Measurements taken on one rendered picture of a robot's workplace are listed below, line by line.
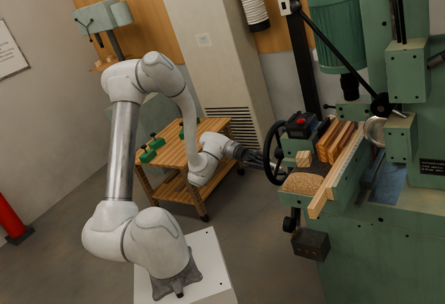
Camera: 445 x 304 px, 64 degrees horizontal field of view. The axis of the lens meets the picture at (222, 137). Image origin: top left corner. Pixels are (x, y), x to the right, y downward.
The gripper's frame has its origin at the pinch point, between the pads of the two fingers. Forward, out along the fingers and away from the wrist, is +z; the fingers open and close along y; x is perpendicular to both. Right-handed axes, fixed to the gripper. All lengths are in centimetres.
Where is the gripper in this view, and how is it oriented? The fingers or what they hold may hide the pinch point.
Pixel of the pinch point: (275, 167)
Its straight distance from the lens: 169.0
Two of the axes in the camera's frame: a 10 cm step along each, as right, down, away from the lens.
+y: 5.4, -5.3, 6.5
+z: 8.4, 3.3, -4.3
